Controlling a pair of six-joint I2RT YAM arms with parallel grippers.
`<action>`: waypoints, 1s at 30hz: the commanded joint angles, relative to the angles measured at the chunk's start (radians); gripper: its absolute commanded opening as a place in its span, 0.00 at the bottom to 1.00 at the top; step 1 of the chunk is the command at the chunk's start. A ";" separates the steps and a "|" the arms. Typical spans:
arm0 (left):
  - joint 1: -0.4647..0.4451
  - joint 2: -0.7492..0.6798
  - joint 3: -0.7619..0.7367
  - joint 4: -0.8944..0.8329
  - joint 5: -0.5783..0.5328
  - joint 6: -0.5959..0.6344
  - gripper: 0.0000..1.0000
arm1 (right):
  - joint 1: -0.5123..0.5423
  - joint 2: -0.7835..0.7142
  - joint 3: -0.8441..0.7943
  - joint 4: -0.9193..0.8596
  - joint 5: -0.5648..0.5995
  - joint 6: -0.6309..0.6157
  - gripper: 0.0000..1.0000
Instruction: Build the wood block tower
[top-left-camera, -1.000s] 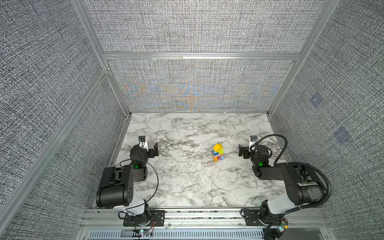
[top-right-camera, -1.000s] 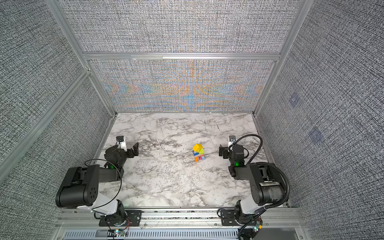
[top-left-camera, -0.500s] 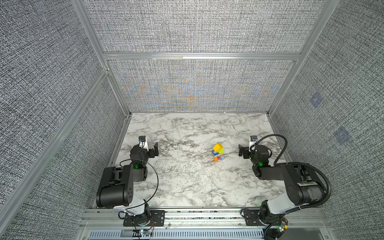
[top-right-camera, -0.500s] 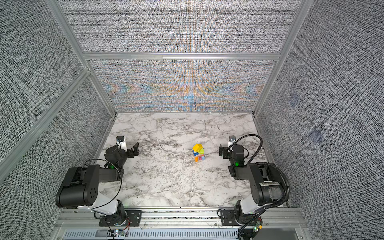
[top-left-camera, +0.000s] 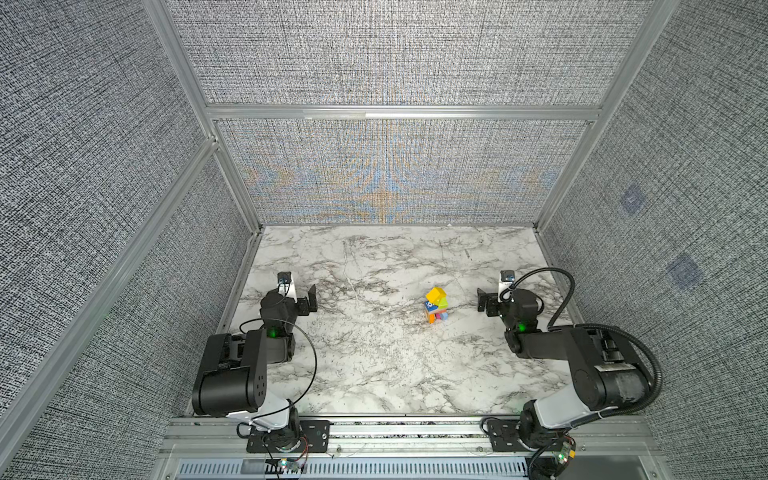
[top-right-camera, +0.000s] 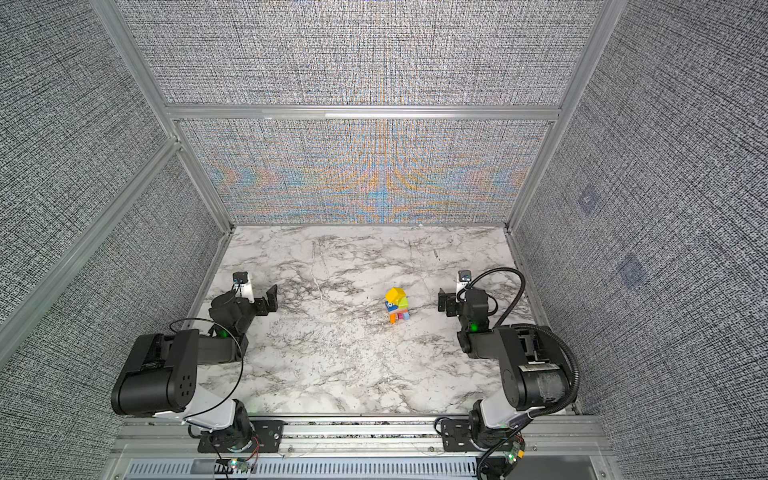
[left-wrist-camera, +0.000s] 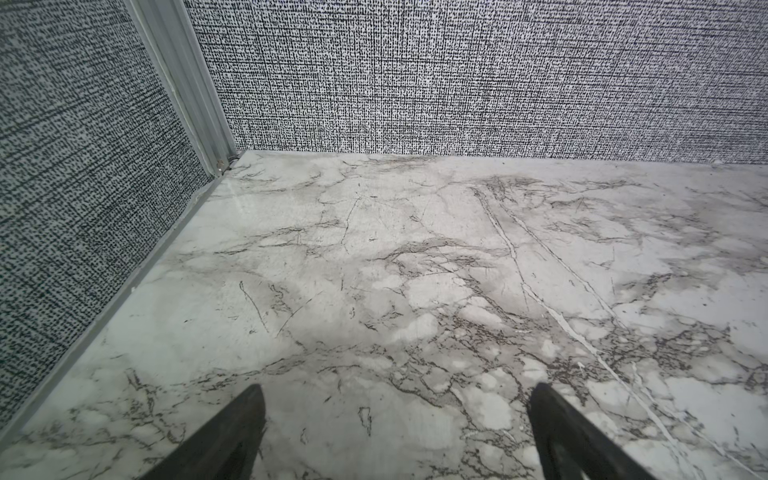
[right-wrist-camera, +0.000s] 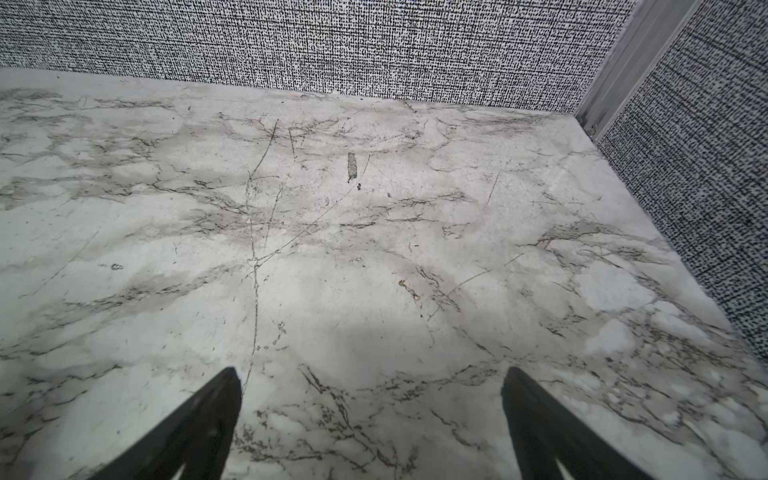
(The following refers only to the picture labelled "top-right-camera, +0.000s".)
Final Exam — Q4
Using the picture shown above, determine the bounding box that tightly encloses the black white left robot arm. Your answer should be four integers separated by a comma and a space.
111, 283, 284, 459

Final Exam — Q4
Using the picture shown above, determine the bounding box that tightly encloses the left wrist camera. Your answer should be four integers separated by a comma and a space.
232, 271, 254, 301

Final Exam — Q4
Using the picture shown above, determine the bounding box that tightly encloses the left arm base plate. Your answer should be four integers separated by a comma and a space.
197, 420, 284, 455

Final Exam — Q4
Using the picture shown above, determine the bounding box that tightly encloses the aluminium front rail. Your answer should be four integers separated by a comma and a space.
108, 414, 614, 460

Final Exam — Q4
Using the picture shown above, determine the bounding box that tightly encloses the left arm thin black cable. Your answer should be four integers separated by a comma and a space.
167, 317, 246, 421

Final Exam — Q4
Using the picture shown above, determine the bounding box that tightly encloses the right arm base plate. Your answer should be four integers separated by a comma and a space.
433, 417, 525, 452

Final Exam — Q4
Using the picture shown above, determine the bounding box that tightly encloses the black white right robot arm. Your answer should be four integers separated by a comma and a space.
437, 289, 581, 451

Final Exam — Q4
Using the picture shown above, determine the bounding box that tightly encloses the yellow wooden wedge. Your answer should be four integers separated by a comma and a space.
385, 287, 406, 302

